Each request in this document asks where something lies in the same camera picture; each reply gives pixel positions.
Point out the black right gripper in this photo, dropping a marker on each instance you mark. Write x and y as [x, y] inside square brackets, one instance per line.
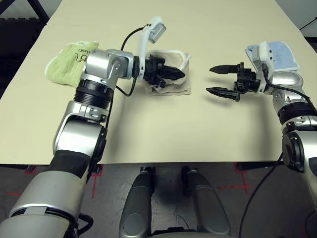
[246, 80]

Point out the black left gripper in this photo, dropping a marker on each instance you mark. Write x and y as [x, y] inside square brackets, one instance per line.
[153, 70]

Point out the beige towel with white trim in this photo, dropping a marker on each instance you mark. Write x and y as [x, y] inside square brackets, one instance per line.
[183, 86]

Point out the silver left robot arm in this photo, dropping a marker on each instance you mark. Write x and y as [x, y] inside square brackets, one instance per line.
[99, 67]

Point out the blue folded towel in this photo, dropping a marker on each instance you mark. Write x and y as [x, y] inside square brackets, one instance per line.
[284, 54]

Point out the green folded towel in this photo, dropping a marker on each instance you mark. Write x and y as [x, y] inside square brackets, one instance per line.
[62, 67]

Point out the black tripod leg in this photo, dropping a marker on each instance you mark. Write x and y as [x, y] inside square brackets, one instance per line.
[308, 24]

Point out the grey robot right leg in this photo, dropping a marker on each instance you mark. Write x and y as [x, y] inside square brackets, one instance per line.
[210, 203]

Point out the grey robot leg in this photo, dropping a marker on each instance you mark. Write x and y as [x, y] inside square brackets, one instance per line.
[136, 203]
[210, 203]

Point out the grey robot left leg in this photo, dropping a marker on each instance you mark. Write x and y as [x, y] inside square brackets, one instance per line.
[136, 203]

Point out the black foam floor mat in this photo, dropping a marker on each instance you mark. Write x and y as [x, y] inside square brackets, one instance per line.
[15, 49]

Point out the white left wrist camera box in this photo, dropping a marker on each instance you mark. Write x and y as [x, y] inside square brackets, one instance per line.
[154, 29]

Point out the side table with black frame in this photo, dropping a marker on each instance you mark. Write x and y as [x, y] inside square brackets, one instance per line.
[43, 10]

